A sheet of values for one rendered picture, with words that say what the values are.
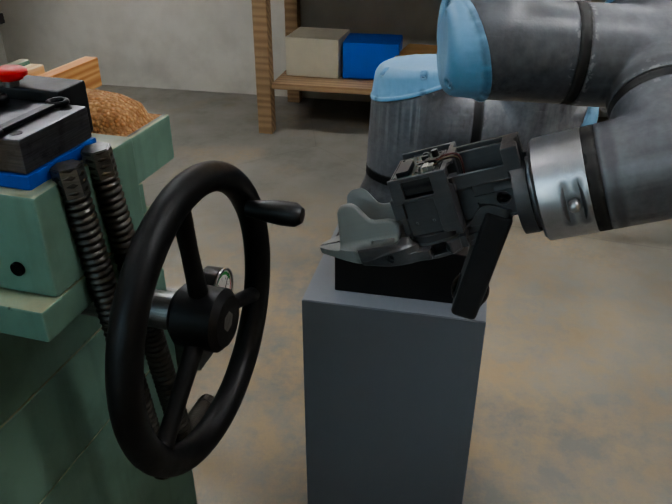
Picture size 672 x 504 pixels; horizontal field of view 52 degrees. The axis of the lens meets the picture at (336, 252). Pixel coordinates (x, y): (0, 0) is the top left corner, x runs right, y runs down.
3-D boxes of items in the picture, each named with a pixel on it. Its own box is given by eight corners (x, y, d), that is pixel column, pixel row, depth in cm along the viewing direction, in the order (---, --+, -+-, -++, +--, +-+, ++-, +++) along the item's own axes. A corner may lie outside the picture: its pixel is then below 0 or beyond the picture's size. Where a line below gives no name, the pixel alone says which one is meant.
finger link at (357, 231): (305, 206, 67) (393, 186, 63) (326, 258, 69) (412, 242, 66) (295, 220, 65) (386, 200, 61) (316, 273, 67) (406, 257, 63)
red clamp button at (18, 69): (13, 84, 58) (10, 72, 57) (-17, 82, 58) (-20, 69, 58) (36, 75, 60) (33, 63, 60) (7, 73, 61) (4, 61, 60)
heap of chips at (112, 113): (123, 138, 79) (117, 107, 77) (20, 127, 83) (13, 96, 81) (161, 115, 87) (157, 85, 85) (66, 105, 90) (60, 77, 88)
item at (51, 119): (30, 191, 52) (14, 121, 49) (-87, 175, 55) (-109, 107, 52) (124, 134, 63) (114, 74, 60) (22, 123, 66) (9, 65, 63)
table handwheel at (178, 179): (234, 495, 71) (97, 465, 45) (67, 454, 76) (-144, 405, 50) (301, 241, 81) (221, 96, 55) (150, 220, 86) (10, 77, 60)
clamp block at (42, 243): (54, 302, 55) (30, 200, 51) (-82, 277, 58) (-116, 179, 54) (148, 222, 67) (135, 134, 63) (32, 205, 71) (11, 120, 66)
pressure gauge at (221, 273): (218, 332, 95) (212, 282, 91) (193, 327, 96) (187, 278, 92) (236, 307, 101) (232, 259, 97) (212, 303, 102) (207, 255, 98)
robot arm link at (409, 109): (366, 147, 121) (373, 45, 113) (463, 154, 121) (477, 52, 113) (364, 178, 108) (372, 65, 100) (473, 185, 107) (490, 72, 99)
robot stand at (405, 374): (338, 423, 166) (339, 219, 139) (464, 442, 160) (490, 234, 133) (307, 524, 140) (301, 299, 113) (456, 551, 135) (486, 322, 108)
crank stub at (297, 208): (303, 232, 67) (297, 221, 64) (247, 225, 68) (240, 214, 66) (309, 210, 68) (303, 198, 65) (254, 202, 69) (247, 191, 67)
